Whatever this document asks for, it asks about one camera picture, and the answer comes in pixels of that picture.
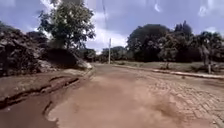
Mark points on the brown earth bank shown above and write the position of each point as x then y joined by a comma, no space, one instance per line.
20,53

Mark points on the large leafy tree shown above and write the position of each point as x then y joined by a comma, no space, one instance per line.
68,23

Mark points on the pale pole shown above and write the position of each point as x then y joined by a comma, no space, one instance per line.
109,50

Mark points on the grass and dirt verge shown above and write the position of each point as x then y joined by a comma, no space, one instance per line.
150,64

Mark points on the brown cobblestone road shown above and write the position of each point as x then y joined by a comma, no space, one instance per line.
133,96

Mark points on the row of dark trees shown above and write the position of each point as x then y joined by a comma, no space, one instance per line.
150,41

